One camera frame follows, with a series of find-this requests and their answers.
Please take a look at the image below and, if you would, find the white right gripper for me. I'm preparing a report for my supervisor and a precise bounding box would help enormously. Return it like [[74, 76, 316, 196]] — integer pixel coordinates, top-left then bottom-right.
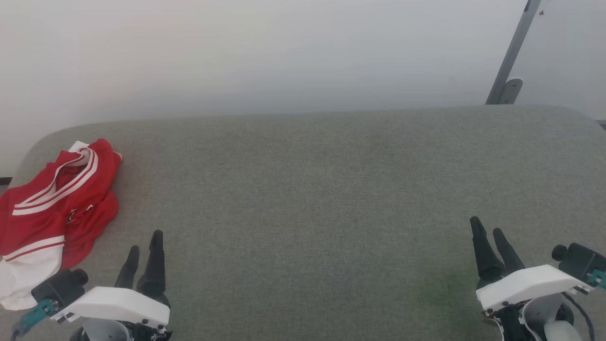
[[469, 216, 592, 314]]

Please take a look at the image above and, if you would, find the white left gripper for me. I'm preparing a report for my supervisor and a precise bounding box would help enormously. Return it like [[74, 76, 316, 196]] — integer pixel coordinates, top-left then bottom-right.
[[50, 230, 170, 329]]

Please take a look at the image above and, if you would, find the red white-trimmed sports shirt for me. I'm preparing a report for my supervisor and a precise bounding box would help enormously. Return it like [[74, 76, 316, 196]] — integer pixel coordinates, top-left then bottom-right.
[[0, 138, 123, 311]]

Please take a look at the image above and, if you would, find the grey fabric sofa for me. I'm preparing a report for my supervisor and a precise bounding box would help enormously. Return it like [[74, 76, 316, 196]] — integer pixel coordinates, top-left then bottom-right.
[[0, 105, 606, 341]]

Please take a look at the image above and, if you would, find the grey metal pole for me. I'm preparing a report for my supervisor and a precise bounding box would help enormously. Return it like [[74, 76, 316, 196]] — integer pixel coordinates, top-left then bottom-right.
[[485, 0, 543, 105]]

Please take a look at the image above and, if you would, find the teal right camera connector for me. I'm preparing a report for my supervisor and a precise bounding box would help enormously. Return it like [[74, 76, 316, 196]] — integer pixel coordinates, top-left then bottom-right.
[[586, 269, 606, 290]]

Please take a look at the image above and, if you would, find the teal camera connector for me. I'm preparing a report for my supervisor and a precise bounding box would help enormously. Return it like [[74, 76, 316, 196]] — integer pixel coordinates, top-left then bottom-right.
[[13, 299, 60, 334], [586, 269, 606, 290]]

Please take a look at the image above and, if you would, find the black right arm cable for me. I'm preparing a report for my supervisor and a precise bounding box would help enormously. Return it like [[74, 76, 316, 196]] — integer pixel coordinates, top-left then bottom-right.
[[561, 292, 596, 341]]

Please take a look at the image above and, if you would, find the teal left camera connector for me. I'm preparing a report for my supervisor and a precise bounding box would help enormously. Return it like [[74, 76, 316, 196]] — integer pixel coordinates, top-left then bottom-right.
[[13, 299, 60, 334]]

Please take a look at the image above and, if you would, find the grey metal pole bracket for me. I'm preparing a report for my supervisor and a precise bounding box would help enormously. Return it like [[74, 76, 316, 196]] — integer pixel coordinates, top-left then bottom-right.
[[497, 78, 524, 105]]

